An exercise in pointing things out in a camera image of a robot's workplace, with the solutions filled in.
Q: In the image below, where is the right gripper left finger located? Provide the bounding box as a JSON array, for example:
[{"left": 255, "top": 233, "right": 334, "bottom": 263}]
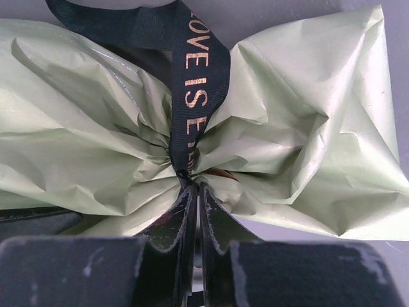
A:
[{"left": 1, "top": 187, "right": 197, "bottom": 306}]

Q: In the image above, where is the black gold-lettered ribbon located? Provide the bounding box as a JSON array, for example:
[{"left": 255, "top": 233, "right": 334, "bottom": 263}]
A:
[{"left": 47, "top": 1, "right": 231, "bottom": 178}]

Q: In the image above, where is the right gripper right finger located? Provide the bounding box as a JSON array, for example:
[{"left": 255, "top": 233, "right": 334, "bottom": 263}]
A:
[{"left": 199, "top": 183, "right": 404, "bottom": 306}]

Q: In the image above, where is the green orange wrapping paper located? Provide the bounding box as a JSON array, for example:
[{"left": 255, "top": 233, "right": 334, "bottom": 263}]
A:
[{"left": 1, "top": 6, "right": 408, "bottom": 241}]

